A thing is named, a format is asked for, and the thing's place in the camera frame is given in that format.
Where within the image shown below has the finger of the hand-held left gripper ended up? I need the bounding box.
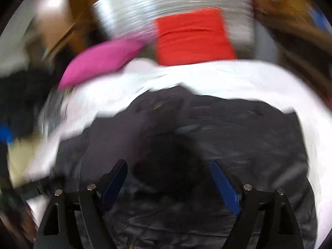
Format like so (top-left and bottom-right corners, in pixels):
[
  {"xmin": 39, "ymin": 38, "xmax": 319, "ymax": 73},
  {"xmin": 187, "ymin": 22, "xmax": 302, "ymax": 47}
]
[{"xmin": 0, "ymin": 125, "xmax": 14, "ymax": 146}]

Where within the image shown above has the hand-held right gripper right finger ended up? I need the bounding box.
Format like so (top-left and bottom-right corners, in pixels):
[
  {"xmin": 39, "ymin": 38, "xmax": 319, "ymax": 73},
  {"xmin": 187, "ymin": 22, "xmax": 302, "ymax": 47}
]
[{"xmin": 210, "ymin": 161, "xmax": 304, "ymax": 249}]

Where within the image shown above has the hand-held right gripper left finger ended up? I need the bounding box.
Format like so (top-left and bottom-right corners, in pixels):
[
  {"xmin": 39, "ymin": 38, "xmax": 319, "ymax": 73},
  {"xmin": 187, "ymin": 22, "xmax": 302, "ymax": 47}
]
[{"xmin": 33, "ymin": 159, "xmax": 128, "ymax": 249}]

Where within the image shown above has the dark grey jacket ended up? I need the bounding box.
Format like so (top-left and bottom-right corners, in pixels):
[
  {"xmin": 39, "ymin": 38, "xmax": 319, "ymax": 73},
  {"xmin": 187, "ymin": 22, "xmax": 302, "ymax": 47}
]
[{"xmin": 49, "ymin": 84, "xmax": 318, "ymax": 249}]

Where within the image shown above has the beige cloth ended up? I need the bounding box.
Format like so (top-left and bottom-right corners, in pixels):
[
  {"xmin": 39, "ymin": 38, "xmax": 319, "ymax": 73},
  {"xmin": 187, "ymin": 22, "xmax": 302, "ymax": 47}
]
[{"xmin": 8, "ymin": 137, "xmax": 52, "ymax": 184}]

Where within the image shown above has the dark cloth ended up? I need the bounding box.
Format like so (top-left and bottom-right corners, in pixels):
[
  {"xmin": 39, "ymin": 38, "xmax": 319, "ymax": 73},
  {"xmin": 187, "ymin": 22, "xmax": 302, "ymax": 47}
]
[{"xmin": 0, "ymin": 67, "xmax": 60, "ymax": 140}]

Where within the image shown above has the white blanket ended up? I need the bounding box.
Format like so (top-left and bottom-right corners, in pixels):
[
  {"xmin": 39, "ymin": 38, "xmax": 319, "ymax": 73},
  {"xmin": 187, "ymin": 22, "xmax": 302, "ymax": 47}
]
[{"xmin": 31, "ymin": 58, "xmax": 332, "ymax": 242}]

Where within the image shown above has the pink cloth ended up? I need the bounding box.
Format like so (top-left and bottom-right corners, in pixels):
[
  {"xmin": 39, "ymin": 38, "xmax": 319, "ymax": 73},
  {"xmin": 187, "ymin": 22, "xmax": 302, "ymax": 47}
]
[{"xmin": 57, "ymin": 38, "xmax": 151, "ymax": 90}]

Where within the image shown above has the brown wooden furniture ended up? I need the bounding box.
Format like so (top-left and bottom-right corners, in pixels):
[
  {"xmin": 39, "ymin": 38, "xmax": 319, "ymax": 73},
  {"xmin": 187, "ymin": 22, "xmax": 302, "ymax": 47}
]
[{"xmin": 44, "ymin": 0, "xmax": 109, "ymax": 57}]

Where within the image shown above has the red folded cloth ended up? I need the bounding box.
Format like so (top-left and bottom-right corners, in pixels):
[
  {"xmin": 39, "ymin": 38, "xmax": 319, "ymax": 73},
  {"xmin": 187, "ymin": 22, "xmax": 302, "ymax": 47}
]
[{"xmin": 154, "ymin": 8, "xmax": 238, "ymax": 66}]

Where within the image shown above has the silver foil mat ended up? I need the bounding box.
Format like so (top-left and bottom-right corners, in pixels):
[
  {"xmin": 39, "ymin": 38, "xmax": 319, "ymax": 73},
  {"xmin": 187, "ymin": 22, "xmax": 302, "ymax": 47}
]
[{"xmin": 92, "ymin": 0, "xmax": 256, "ymax": 47}]

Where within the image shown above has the wooden shelf frame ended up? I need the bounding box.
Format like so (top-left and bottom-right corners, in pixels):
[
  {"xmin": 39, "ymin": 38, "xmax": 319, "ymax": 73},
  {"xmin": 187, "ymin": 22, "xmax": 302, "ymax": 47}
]
[{"xmin": 253, "ymin": 0, "xmax": 330, "ymax": 89}]

